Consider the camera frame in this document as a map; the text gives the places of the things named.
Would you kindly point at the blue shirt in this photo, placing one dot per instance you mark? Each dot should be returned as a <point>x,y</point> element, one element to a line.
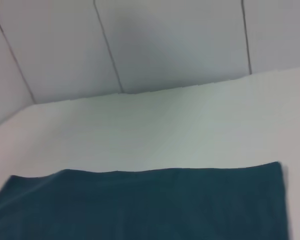
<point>140,205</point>

